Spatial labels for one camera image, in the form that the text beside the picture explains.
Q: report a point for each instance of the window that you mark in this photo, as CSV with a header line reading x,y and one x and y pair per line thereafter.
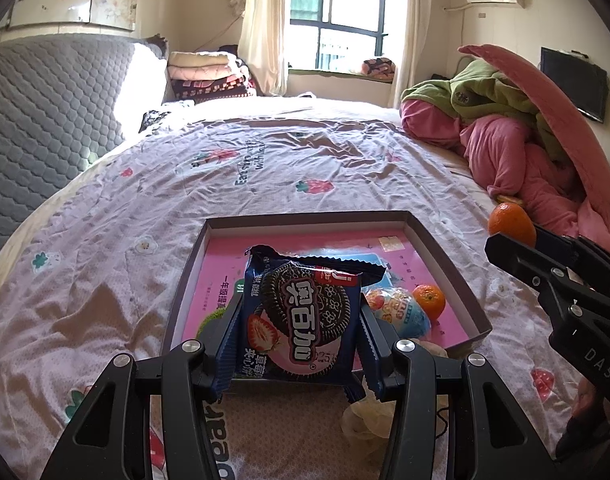
x,y
335,10

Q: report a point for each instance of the folded patterned blanket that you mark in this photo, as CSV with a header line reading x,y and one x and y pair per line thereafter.
x,y
379,67

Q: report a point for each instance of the orange mandarin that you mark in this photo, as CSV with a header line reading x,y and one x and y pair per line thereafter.
x,y
510,222
429,301

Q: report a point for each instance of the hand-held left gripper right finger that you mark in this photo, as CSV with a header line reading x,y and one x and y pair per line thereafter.
x,y
380,355

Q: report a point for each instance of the black wall television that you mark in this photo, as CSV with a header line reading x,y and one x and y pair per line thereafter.
x,y
575,82

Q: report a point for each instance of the pink quilt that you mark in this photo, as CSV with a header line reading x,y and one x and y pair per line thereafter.
x,y
515,160

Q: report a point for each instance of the yellow packet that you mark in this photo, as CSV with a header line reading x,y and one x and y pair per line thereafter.
x,y
507,199

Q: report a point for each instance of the blue cookie packet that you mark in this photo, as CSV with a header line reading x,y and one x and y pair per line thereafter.
x,y
295,310

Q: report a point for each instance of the green garment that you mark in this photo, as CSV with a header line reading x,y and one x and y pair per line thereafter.
x,y
485,95

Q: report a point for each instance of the crumpled clear plastic bag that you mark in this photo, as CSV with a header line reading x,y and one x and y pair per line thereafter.
x,y
370,420

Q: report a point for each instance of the cream curtain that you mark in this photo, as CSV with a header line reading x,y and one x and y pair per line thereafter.
x,y
407,25
265,25

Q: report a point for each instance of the pink children's book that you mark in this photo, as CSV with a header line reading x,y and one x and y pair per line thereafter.
x,y
225,270

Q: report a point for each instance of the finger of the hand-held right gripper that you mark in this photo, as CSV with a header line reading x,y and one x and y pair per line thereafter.
x,y
520,260
565,250

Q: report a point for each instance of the dark patterned cloth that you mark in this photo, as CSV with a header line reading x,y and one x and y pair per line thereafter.
x,y
157,120

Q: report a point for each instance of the grey quilted headboard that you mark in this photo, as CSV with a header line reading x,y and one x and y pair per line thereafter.
x,y
45,125

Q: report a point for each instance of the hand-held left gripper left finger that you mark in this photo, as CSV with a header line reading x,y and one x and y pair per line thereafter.
x,y
195,360

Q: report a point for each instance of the stack of folded blankets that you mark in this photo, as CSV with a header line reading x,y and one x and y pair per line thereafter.
x,y
210,77

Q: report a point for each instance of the dark cardboard box tray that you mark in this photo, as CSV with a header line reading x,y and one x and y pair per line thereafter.
x,y
195,260

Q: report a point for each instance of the green fuzzy hair scrunchie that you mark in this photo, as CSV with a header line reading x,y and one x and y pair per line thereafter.
x,y
219,317

